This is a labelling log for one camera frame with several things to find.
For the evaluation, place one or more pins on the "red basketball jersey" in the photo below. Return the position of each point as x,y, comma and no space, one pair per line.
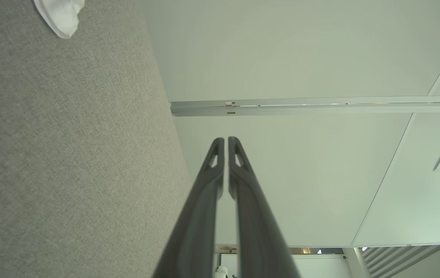
63,17

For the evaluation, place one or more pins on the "grey slatted blind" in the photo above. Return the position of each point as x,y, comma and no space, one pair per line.
397,260

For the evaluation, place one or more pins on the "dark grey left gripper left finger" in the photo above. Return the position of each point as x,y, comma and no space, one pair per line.
196,231

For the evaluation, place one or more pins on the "grey metal partition post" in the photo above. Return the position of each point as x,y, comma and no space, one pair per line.
320,110
320,100

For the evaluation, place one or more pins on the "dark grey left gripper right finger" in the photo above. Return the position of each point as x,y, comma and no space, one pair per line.
258,239

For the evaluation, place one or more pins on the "grey fabric sofa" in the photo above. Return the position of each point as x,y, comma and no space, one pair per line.
69,154

